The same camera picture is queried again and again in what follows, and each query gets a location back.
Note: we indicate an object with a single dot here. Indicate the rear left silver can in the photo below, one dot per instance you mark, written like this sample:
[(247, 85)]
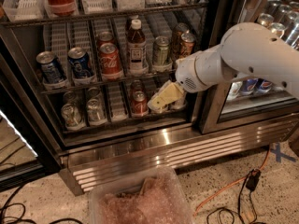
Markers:
[(71, 98)]

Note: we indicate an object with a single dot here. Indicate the front left silver can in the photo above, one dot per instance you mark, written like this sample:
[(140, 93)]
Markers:
[(72, 117)]

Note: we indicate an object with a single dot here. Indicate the clear plastic bin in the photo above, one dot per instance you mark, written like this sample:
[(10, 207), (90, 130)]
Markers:
[(154, 196)]

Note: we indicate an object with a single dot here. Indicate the orange patterned can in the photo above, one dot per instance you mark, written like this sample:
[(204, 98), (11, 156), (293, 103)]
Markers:
[(178, 30), (186, 44)]

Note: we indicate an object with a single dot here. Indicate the glass fridge door right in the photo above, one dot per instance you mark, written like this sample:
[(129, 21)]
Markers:
[(224, 106)]

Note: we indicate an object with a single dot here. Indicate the red cola can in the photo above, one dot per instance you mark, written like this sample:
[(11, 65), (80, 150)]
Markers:
[(110, 62), (105, 38)]

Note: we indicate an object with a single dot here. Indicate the front orange patterned can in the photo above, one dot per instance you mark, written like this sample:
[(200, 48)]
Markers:
[(186, 44)]

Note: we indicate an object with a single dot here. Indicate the blue pepsi can left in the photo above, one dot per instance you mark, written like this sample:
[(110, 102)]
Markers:
[(51, 68)]

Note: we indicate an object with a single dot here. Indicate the open fridge door left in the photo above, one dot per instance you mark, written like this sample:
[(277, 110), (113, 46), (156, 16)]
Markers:
[(25, 153)]

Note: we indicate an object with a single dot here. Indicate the blue pepsi can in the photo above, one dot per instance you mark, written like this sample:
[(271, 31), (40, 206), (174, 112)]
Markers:
[(51, 68), (79, 61)]

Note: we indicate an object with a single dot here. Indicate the stainless fridge base grille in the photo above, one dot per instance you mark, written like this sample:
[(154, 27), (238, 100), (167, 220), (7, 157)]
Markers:
[(84, 170)]

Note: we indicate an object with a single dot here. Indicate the silver can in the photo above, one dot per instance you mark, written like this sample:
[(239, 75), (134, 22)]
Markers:
[(71, 98), (72, 117), (94, 93), (95, 112)]

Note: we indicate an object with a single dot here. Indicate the blue tape cross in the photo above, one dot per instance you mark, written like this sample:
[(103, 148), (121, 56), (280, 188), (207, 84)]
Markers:
[(279, 155)]

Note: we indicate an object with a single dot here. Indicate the brown tea bottle white cap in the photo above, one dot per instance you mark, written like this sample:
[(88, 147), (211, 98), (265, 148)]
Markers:
[(136, 48)]

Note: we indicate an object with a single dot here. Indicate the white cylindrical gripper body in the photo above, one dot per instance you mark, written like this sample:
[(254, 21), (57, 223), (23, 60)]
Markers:
[(186, 73)]

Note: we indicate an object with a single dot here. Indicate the bottom brown can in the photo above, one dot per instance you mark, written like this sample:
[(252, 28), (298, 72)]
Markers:
[(161, 109)]

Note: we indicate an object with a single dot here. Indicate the rear red cola can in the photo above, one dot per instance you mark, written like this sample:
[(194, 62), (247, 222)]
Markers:
[(105, 38)]

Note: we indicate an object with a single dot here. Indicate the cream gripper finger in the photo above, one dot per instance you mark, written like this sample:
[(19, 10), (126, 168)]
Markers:
[(167, 94)]

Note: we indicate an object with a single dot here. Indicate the black power adapter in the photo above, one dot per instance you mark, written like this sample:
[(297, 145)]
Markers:
[(253, 179)]

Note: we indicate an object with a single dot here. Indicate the bottom shelf brown bottle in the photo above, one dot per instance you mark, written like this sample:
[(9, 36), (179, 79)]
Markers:
[(180, 103)]

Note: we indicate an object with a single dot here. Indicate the rear orange patterned can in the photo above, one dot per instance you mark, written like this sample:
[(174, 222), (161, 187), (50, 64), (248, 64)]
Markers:
[(178, 30)]

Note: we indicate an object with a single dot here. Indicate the bottom front red can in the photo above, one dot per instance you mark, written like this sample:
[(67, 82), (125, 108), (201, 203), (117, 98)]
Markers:
[(139, 104)]

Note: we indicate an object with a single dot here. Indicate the front right silver can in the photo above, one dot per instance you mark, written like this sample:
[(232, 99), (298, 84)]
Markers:
[(95, 112)]

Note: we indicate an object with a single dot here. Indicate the front red cola can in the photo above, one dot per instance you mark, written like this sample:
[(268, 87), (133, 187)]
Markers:
[(110, 62)]

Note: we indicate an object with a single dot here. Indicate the blue pepsi can right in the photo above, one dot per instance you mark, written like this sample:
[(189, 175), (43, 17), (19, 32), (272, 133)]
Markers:
[(79, 61)]

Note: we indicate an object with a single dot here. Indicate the rear right silver can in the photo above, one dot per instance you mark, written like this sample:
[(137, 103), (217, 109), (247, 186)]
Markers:
[(94, 93)]

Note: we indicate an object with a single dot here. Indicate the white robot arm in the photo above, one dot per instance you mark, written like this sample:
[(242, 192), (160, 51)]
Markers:
[(247, 50)]

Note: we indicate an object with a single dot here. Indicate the green soda can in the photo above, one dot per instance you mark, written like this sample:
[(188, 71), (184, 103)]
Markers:
[(161, 47)]

